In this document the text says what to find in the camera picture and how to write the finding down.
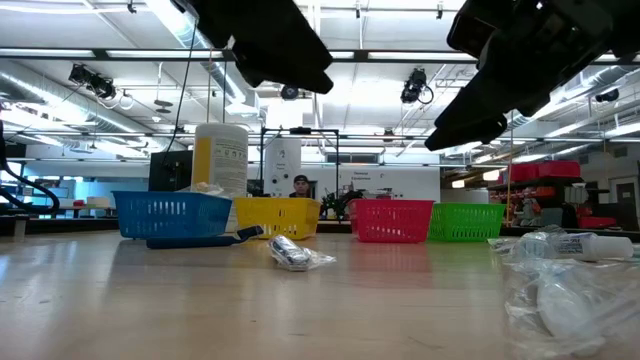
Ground person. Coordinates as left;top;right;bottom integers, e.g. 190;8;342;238
288;174;312;199

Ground red storage bin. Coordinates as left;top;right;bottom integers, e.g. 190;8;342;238
579;214;617;230
537;159;584;181
508;163;540;184

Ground black metal frame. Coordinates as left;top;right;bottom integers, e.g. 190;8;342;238
257;126;342;221

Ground small bluish wrapped item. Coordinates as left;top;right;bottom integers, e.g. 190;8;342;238
487;223;566;265

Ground blue plastic basket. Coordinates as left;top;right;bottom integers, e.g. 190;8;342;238
112;190;234;240

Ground black overhead light bar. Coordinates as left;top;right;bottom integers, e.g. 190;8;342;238
0;47;640;64

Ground black ceiling camera white cables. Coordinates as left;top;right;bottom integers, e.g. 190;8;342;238
67;63;118;100

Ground black cable loop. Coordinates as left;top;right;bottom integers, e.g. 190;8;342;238
0;119;61;216

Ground white item in clear bag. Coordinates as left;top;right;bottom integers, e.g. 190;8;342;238
502;257;640;360

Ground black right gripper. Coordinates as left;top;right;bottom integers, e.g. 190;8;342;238
424;0;640;151

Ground red plastic basket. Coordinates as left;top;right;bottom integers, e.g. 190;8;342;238
349;198;435;245

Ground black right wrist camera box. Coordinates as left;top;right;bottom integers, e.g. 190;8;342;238
446;0;496;59

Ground black hanging cable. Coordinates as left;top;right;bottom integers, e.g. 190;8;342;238
163;19;199;152

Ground black overhead camera with cable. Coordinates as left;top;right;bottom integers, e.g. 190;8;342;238
399;68;435;106

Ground yellow plastic basket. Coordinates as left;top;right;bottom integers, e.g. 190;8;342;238
233;196;322;242

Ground white wipes canister yellow label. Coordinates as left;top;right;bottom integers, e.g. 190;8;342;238
191;123;250;234

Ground black equipment box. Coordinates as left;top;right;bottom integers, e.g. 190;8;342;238
148;149;194;193

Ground green plastic basket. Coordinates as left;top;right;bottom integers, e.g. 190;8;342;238
427;202;508;244

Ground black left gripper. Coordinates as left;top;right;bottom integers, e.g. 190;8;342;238
172;0;334;95

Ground silver item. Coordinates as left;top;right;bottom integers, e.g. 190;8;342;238
267;234;337;273

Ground dark storage shelf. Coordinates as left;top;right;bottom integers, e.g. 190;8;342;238
487;174;619;231

